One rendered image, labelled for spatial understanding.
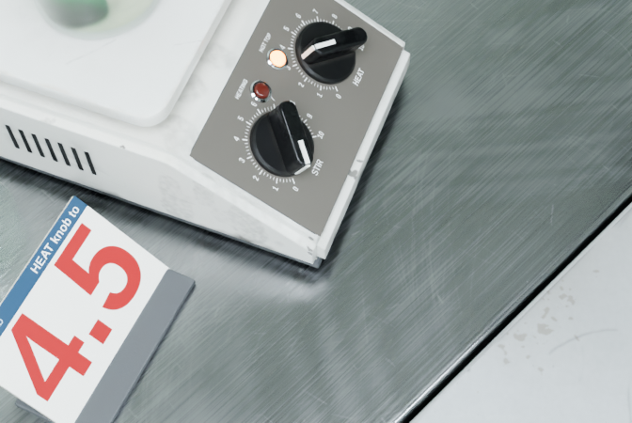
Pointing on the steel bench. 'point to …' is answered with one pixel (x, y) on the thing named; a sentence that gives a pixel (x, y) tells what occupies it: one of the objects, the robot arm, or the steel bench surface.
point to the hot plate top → (22, 7)
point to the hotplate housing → (182, 138)
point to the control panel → (322, 105)
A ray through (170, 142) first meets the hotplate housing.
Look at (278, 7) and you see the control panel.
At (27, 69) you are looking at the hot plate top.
